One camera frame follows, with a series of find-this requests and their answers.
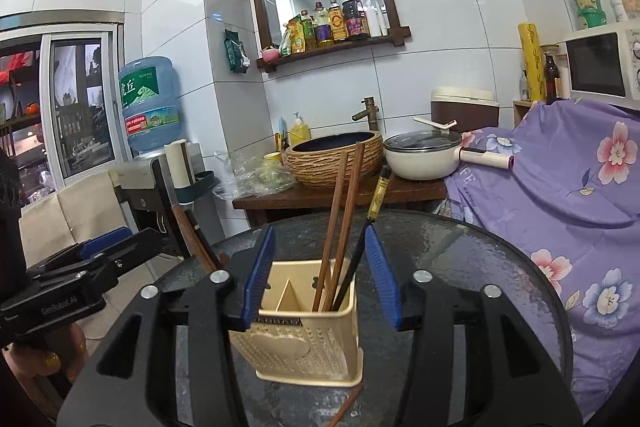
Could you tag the yellow green packet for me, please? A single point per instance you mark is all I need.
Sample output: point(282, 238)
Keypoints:
point(292, 38)

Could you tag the white pan with glass lid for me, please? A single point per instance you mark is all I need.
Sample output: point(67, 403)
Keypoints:
point(420, 162)

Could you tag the woven pattern basin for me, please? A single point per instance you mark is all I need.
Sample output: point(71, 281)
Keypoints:
point(320, 167)

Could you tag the beige plastic utensil holder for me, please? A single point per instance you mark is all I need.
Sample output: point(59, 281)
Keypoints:
point(300, 342)

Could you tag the clear plastic bags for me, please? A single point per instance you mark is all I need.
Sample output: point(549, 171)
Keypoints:
point(250, 179)

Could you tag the white bottle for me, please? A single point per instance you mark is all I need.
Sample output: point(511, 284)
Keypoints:
point(374, 21)

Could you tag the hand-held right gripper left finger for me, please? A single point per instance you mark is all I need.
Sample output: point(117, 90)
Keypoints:
point(260, 277)

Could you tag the person's left hand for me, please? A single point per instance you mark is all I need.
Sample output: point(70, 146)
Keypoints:
point(60, 349)

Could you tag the brown wooden spatula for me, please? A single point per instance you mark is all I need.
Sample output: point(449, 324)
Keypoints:
point(192, 237)

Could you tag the small clear bottle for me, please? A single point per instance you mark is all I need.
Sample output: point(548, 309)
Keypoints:
point(524, 88)

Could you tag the white rice paddle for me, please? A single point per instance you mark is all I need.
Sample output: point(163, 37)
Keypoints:
point(435, 123)

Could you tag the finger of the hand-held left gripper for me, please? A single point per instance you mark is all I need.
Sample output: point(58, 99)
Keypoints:
point(107, 239)
point(135, 249)

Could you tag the cream paper roll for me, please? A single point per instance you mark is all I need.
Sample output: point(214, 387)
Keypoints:
point(177, 164)

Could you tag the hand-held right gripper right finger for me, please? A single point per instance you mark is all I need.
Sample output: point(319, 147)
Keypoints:
point(382, 277)

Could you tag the yellow cup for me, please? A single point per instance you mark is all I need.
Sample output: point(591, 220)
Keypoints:
point(272, 159)

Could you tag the white tube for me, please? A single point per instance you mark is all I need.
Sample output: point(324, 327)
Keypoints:
point(384, 24)

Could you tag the green hanging packet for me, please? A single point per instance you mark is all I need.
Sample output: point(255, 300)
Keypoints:
point(235, 52)

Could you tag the purple floral cloth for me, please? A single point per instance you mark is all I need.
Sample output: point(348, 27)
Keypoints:
point(565, 187)

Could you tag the brown glass bottle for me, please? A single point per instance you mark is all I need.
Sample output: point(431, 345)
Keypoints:
point(551, 82)

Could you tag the teal holder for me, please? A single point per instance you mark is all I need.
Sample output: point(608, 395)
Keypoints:
point(206, 187)

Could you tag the wooden sink counter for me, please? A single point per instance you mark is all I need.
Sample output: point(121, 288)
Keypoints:
point(280, 207)

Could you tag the orange label bottle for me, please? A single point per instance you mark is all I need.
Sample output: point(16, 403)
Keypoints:
point(338, 24)

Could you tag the white jar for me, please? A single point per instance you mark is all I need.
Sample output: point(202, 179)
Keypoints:
point(618, 13)

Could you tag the blue water jug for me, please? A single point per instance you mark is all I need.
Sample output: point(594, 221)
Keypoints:
point(150, 107)

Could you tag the black chopstick with gold band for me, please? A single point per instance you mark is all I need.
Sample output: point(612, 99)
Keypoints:
point(370, 212)

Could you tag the bronze faucet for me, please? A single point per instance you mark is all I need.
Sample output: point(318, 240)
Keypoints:
point(372, 114)

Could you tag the brown white rice cooker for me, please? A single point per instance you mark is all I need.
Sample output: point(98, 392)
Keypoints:
point(465, 112)

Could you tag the yellow soap bottle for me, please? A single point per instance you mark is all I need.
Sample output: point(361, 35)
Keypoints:
point(300, 134)

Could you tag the green noodle cup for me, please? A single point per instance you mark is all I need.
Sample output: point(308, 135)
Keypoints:
point(586, 1)
point(592, 20)

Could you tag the wooden box shelf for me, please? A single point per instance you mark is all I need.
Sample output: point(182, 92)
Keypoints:
point(520, 112)

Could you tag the dark soy sauce bottle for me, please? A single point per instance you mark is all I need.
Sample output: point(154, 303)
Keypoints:
point(355, 19)

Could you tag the person's dark clothing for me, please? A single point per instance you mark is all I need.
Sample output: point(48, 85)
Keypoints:
point(9, 207)

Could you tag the small oil bottle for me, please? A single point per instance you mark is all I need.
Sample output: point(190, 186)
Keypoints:
point(307, 34)

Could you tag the yellow roll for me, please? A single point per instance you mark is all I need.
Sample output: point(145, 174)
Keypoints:
point(531, 62)

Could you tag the white microwave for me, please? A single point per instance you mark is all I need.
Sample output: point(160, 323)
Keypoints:
point(595, 67)

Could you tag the water dispenser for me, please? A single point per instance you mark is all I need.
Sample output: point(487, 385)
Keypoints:
point(145, 202)

